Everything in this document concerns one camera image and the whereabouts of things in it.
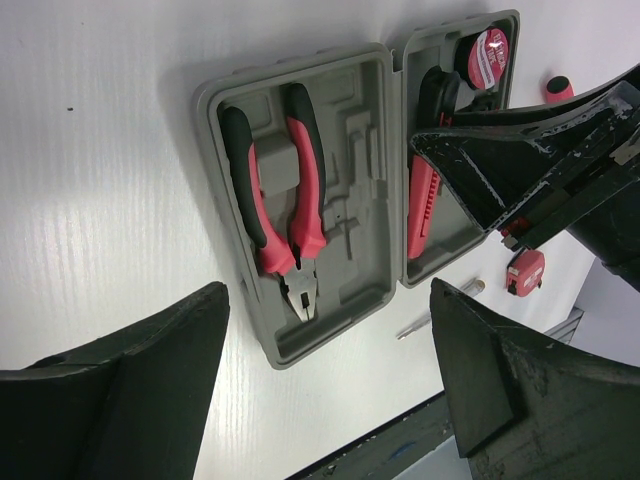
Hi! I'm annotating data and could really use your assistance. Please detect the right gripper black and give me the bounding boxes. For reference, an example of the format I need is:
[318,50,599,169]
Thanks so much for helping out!
[411,67,639,288]

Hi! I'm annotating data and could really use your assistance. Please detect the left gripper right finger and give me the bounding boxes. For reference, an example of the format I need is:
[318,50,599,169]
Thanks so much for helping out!
[432,295,639,479]

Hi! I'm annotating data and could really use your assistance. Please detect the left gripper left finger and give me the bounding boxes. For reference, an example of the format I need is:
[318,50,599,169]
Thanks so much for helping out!
[1,282,230,479]

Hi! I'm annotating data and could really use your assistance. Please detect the red utility knife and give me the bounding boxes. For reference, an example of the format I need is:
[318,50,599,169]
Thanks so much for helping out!
[407,66,461,260]

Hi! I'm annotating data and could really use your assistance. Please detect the grey plastic tool case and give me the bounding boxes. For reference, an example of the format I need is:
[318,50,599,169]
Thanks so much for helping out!
[194,10,520,369]

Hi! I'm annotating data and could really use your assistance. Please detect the red black pliers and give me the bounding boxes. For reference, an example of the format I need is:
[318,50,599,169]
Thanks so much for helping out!
[220,83,327,322]

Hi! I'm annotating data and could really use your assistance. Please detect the red tape measure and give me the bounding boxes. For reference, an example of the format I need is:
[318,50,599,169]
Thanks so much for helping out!
[506,250,546,298]

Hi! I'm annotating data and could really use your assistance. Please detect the red black screwdriver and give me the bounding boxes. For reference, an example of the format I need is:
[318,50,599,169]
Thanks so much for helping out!
[544,75,574,104]

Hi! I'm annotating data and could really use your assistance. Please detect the clear test screwdriver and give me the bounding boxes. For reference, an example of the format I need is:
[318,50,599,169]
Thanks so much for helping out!
[396,277,486,341]

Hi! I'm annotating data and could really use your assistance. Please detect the red electrical tape roll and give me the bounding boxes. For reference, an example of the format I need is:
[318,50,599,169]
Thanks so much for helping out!
[454,27,509,90]

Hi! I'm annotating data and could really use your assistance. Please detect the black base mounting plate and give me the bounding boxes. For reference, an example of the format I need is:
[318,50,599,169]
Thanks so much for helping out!
[290,392,471,479]

